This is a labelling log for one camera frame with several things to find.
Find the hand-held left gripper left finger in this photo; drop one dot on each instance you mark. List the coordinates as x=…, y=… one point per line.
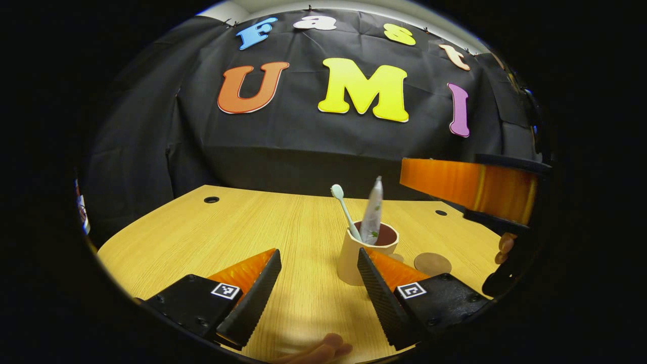
x=258, y=298

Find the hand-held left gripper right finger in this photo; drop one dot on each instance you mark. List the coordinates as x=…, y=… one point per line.
x=381, y=303

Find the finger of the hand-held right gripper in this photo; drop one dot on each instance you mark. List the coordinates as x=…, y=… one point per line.
x=455, y=187

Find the beige cup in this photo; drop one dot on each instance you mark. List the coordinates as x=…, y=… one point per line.
x=349, y=263

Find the round brown coaster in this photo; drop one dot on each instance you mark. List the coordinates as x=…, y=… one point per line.
x=432, y=264

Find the white toothpaste tube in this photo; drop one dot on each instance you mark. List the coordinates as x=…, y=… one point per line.
x=373, y=212

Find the white toothbrush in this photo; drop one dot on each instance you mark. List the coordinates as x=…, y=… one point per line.
x=344, y=207

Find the wooden desktop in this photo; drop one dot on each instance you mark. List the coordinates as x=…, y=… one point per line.
x=242, y=227

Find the black backdrop cloth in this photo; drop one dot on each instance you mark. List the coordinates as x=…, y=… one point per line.
x=303, y=146

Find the computer monitor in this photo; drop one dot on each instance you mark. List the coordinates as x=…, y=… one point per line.
x=82, y=212

